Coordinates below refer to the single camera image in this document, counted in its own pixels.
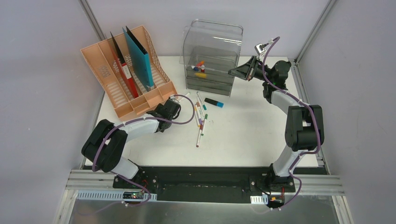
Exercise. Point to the red folder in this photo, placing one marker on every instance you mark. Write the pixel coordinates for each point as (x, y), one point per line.
(123, 68)

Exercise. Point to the white marker yellow caps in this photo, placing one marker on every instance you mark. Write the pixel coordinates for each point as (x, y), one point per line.
(196, 116)

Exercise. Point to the aluminium frame rail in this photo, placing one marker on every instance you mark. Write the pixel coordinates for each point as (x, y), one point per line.
(99, 186)

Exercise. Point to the white marker purple cap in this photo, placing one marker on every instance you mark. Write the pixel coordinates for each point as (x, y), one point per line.
(201, 116)

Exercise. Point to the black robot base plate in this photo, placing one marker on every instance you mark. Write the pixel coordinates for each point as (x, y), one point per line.
(212, 184)

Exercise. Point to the white marker green caps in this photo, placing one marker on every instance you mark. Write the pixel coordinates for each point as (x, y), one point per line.
(186, 94)

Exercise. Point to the white marker green cap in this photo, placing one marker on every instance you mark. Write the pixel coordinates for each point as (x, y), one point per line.
(202, 129)

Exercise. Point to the peach plastic file organizer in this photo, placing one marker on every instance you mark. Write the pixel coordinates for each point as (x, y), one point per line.
(111, 63)

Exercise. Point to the smoked clear drawer box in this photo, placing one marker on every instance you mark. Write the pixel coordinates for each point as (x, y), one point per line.
(218, 44)

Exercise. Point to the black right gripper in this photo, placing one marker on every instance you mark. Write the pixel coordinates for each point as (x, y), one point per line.
(247, 71)

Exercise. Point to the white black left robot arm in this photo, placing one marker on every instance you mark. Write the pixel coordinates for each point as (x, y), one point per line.
(105, 145)

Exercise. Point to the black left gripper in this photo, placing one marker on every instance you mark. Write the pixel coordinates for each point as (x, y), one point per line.
(159, 113)

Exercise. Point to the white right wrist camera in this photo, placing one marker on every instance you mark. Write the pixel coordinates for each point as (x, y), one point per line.
(261, 49)

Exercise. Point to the teal folder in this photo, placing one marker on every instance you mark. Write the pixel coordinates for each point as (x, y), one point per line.
(140, 60)

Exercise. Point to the white marker brown cap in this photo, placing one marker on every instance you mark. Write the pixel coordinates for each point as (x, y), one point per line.
(199, 136)

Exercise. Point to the red orange small bottle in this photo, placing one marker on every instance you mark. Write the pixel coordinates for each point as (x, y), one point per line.
(200, 64)

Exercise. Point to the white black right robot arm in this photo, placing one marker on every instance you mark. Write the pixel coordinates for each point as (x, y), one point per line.
(304, 129)

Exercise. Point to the black highlighter blue cap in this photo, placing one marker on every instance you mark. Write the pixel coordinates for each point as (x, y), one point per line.
(214, 102)

